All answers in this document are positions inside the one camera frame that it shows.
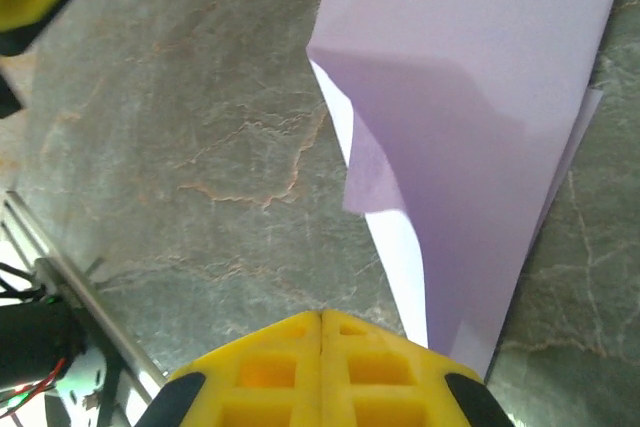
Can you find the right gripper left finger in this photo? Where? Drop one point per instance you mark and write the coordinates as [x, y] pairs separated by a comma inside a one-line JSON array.
[[260, 382]]

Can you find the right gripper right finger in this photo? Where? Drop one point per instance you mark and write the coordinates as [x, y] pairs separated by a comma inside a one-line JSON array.
[[390, 382]]

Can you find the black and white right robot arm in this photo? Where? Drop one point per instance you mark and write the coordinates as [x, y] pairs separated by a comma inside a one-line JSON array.
[[35, 342]]

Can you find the aluminium mounting rail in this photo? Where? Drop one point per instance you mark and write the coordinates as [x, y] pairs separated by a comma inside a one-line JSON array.
[[100, 312]]

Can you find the purple square paper sheet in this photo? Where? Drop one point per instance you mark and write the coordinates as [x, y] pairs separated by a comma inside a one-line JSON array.
[[450, 122]]

